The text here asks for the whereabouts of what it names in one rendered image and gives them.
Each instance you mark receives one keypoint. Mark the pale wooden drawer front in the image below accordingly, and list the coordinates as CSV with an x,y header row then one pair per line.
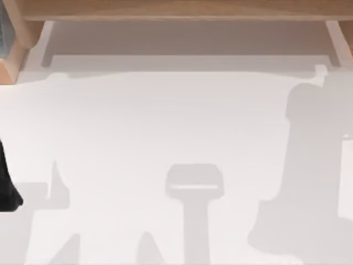
x,y
15,49

